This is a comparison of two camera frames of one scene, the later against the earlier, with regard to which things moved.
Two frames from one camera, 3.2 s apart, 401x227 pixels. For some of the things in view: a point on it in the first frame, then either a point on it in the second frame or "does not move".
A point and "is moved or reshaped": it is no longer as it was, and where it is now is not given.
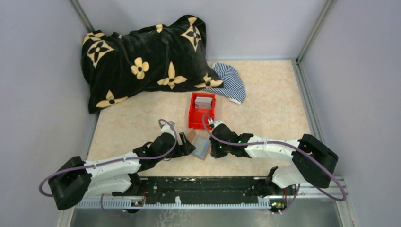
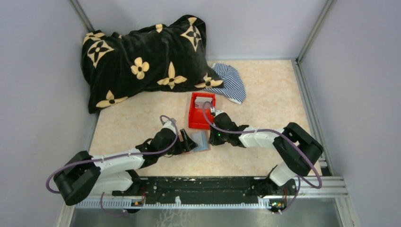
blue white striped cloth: [233, 87] does not move
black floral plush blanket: [167, 56] does not move
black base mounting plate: [198, 190] does not move
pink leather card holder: [191, 134] is moved or reshaped
